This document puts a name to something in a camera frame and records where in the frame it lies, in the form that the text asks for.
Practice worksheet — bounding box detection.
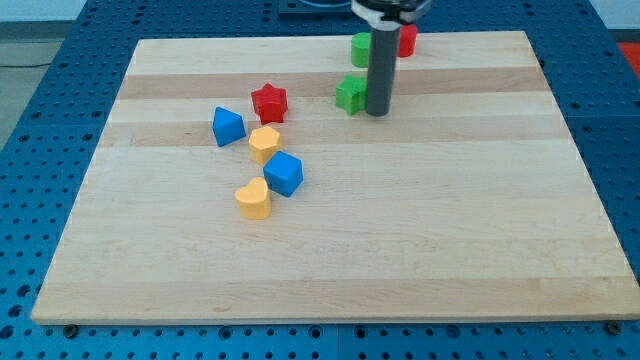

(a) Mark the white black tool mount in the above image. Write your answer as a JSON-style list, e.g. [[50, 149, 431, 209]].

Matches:
[[351, 0, 433, 28]]

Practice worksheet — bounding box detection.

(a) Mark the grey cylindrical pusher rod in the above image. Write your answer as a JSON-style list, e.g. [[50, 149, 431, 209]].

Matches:
[[366, 22, 400, 117]]

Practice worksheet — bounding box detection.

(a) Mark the green star block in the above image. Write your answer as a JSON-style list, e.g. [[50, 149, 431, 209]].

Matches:
[[335, 75, 367, 115]]

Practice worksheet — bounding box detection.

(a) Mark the red star block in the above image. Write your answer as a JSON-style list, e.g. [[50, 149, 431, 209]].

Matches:
[[251, 83, 288, 125]]

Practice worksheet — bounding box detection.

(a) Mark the green cylinder block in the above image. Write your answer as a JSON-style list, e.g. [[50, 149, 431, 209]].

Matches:
[[350, 32, 371, 68]]

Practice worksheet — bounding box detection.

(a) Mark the red cylinder block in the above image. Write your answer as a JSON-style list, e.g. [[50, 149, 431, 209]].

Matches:
[[397, 24, 418, 58]]

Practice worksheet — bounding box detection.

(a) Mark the yellow hexagon block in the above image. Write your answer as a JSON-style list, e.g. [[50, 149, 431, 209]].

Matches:
[[248, 126, 282, 165]]

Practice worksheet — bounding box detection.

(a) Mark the blue cube block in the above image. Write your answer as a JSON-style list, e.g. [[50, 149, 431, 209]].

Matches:
[[263, 151, 304, 197]]

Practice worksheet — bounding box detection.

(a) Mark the blue triangle block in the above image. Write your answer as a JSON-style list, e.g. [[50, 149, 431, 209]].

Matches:
[[212, 107, 246, 147]]

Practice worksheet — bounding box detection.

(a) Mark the wooden board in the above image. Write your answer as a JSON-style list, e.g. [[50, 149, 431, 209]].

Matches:
[[32, 31, 639, 325]]

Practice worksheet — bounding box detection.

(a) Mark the yellow heart block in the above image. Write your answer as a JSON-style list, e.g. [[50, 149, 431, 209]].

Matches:
[[235, 177, 271, 220]]

